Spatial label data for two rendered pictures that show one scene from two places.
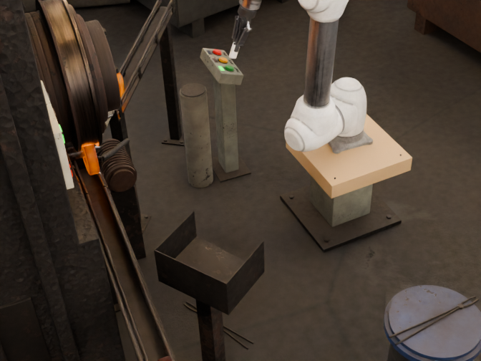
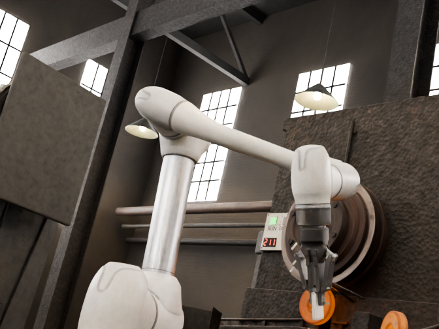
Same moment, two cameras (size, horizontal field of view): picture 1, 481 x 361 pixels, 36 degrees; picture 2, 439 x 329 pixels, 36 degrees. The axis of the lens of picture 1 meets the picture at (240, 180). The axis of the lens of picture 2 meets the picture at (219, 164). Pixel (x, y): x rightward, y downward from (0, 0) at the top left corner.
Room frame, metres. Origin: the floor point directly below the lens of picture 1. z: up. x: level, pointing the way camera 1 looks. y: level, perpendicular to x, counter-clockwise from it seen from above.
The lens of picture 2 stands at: (4.31, -0.91, 0.46)
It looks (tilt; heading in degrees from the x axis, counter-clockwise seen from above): 17 degrees up; 160
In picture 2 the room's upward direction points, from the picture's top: 13 degrees clockwise
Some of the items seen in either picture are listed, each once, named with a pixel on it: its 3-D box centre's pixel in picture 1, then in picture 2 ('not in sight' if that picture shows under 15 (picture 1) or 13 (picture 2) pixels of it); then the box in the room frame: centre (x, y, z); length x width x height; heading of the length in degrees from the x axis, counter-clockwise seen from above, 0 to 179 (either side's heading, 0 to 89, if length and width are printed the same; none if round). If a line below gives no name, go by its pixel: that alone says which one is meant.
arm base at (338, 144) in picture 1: (342, 128); not in sight; (2.52, -0.44, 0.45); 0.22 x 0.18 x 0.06; 19
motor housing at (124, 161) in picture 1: (122, 203); not in sight; (2.32, 0.49, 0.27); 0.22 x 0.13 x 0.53; 21
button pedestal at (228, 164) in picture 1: (225, 115); not in sight; (2.86, 0.06, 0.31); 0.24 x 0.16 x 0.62; 21
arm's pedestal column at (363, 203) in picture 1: (341, 184); not in sight; (2.51, -0.44, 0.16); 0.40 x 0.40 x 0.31; 24
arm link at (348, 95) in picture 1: (345, 104); (116, 303); (2.50, -0.44, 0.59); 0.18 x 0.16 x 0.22; 131
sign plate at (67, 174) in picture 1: (54, 133); (285, 232); (1.61, 0.49, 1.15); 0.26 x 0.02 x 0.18; 21
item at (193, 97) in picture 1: (197, 137); not in sight; (2.76, 0.19, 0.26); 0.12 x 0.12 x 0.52
